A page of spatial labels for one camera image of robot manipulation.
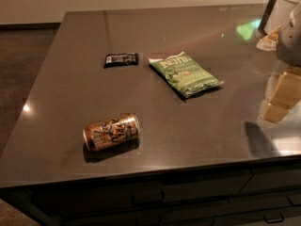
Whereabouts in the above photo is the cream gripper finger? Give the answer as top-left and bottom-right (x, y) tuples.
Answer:
(261, 67), (301, 123)

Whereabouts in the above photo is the orange soda can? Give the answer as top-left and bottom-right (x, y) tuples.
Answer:
(83, 113), (140, 152)

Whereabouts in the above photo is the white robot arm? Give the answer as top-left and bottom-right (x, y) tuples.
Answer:
(257, 0), (301, 123)

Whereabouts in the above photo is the dark drawer cabinet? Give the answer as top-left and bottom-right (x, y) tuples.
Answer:
(1, 157), (301, 226)

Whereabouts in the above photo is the green chip bag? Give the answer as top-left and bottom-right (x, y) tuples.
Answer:
(149, 52), (223, 98)

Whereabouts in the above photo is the black snack wrapper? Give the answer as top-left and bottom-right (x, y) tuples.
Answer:
(103, 53), (139, 68)

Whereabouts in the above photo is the black drawer handle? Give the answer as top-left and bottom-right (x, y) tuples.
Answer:
(263, 213), (284, 224)

